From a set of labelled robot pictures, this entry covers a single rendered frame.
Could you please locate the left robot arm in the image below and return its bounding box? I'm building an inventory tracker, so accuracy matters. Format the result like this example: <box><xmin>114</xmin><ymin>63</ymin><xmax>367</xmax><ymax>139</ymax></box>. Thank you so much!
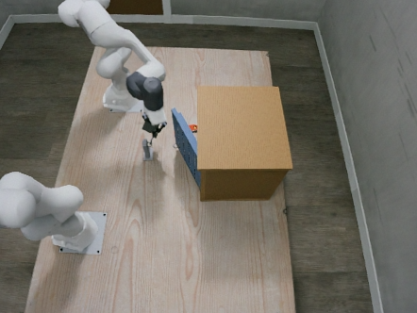
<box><xmin>58</xmin><ymin>0</ymin><xmax>166</xmax><ymax>134</ymax></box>

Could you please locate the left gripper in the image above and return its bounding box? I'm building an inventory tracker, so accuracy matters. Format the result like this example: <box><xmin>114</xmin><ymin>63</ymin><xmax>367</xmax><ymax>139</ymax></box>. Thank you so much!
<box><xmin>142</xmin><ymin>112</ymin><xmax>167</xmax><ymax>138</ymax></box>

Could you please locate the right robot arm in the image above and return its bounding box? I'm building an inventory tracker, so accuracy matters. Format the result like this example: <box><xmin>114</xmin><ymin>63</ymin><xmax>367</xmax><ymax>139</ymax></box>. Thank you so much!
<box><xmin>0</xmin><ymin>172</ymin><xmax>98</xmax><ymax>252</ymax></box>

